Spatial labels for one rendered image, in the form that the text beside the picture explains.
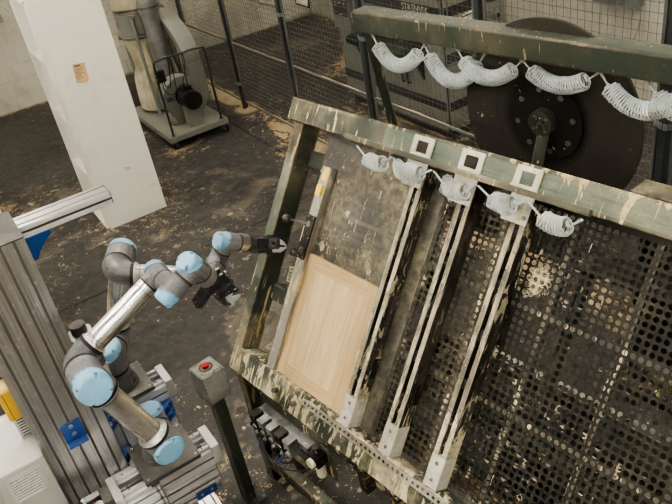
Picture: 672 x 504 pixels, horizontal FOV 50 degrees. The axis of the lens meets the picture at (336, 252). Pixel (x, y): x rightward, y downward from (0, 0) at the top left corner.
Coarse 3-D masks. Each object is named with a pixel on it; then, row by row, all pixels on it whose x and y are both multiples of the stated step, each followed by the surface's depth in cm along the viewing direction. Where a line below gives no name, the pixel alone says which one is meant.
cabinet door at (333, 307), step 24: (312, 264) 320; (312, 288) 319; (336, 288) 309; (360, 288) 299; (312, 312) 318; (336, 312) 308; (360, 312) 298; (288, 336) 328; (312, 336) 317; (336, 336) 307; (360, 336) 297; (288, 360) 326; (312, 360) 316; (336, 360) 306; (312, 384) 314; (336, 384) 305; (336, 408) 303
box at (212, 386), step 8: (208, 360) 339; (192, 368) 336; (208, 368) 334; (216, 368) 333; (192, 376) 337; (200, 376) 330; (208, 376) 330; (216, 376) 333; (224, 376) 336; (200, 384) 333; (208, 384) 331; (216, 384) 335; (224, 384) 338; (200, 392) 339; (208, 392) 333; (216, 392) 336; (224, 392) 340; (208, 400) 335; (216, 400) 338
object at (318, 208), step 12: (324, 168) 316; (324, 192) 316; (312, 204) 320; (324, 204) 318; (312, 240) 320; (312, 252) 323; (300, 264) 322; (300, 276) 322; (288, 288) 327; (288, 300) 326; (288, 312) 326; (288, 324) 327; (276, 336) 330; (276, 348) 330; (276, 360) 330
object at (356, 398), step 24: (432, 144) 266; (408, 192) 278; (432, 192) 278; (408, 216) 279; (408, 240) 278; (408, 264) 283; (384, 288) 283; (384, 312) 282; (384, 336) 287; (360, 360) 289; (360, 384) 288; (360, 408) 292
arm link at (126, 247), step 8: (112, 240) 300; (120, 240) 297; (128, 240) 299; (112, 248) 293; (120, 248) 292; (128, 248) 295; (136, 248) 302; (128, 256) 291; (112, 288) 302; (120, 288) 302; (128, 288) 306; (112, 296) 304; (120, 296) 304; (112, 304) 306; (128, 328) 316; (120, 336) 313; (128, 336) 319
